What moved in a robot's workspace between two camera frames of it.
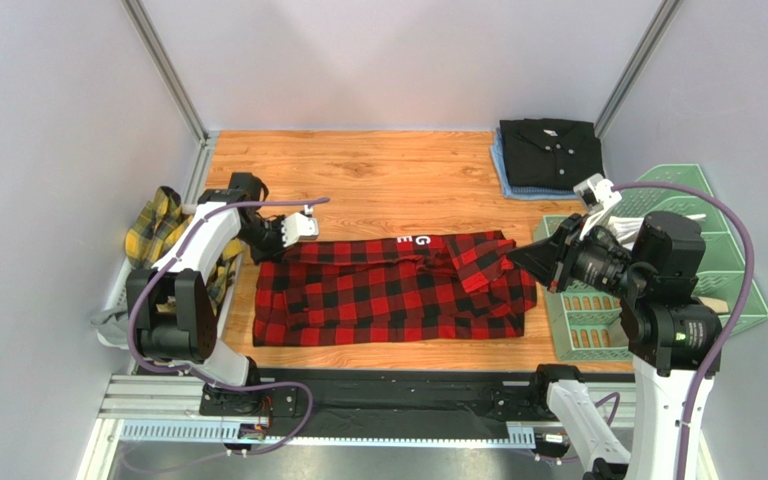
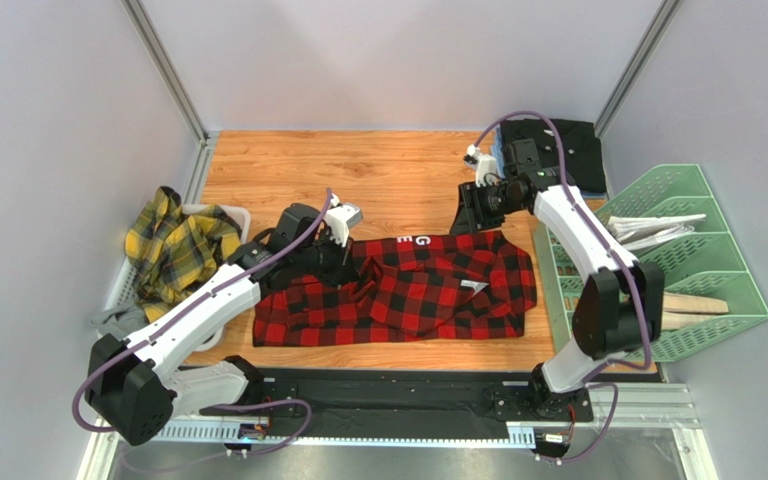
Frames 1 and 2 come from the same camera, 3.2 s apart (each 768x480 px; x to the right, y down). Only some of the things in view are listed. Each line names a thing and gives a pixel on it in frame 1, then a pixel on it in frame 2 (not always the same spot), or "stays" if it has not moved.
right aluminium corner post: [636, 68] stays
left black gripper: [272, 255] -> [344, 271]
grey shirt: [112, 328] stays
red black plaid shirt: [392, 288] stays
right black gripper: [562, 252] -> [467, 202]
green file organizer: [590, 326] stays
